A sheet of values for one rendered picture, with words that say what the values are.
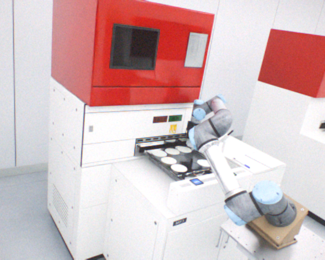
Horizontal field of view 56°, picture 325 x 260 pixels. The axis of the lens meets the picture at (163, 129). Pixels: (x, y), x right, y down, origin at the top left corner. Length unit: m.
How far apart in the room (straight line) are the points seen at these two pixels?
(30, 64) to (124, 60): 1.57
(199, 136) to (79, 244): 1.18
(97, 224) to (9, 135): 1.52
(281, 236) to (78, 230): 1.28
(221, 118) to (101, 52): 0.72
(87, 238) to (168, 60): 1.31
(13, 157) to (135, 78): 1.98
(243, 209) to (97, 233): 1.17
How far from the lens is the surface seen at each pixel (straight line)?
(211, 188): 1.68
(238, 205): 1.46
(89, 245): 2.32
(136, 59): 1.81
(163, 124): 2.11
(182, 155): 2.07
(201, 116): 1.93
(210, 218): 1.82
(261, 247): 1.58
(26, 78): 3.21
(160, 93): 1.94
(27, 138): 3.41
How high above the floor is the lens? 1.74
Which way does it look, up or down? 20 degrees down
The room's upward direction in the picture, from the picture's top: 9 degrees clockwise
